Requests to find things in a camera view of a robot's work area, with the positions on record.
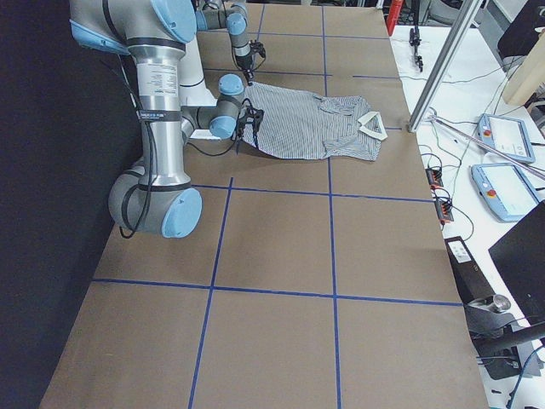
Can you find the black box with label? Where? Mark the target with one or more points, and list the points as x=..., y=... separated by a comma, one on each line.
x=470, y=281

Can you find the far blue teach pendant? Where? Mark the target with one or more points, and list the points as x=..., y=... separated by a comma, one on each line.
x=506, y=135

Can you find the blue teach pendant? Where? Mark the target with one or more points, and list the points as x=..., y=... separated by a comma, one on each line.
x=506, y=135
x=505, y=189

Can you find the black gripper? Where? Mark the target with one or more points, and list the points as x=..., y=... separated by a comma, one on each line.
x=244, y=66
x=241, y=129

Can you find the near blue teach pendant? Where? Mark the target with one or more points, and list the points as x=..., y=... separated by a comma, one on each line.
x=505, y=189

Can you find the black camera stand clamp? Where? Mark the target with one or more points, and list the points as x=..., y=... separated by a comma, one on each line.
x=503, y=345

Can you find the orange black power strip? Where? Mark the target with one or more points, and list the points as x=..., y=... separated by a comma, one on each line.
x=441, y=197

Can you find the navy white striped polo shirt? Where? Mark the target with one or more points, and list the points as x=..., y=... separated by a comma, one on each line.
x=300, y=124

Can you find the aluminium frame post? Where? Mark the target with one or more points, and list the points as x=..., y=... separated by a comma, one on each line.
x=447, y=54

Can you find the red cylinder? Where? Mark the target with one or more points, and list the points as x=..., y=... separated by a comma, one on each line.
x=394, y=12

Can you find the black monitor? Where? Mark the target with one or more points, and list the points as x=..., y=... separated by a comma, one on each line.
x=519, y=259

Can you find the black tripod stick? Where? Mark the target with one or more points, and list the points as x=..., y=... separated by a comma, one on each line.
x=415, y=39

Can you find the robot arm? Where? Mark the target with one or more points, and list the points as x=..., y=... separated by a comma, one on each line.
x=233, y=19
x=171, y=99

